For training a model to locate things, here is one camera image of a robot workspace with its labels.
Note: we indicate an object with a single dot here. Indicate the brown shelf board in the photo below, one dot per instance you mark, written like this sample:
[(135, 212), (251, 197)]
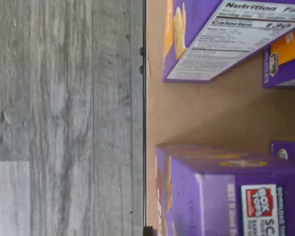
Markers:
[(211, 113)]

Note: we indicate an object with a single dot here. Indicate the purple box orange patch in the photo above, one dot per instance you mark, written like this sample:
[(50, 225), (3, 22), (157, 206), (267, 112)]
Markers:
[(211, 49), (285, 71)]

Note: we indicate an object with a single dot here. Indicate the purple box brown patch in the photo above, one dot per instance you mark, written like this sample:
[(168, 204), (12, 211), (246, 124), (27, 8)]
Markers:
[(211, 196), (292, 150)]

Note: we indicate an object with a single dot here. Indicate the black metal shelf frame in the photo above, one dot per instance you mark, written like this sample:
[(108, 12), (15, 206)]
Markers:
[(144, 123)]

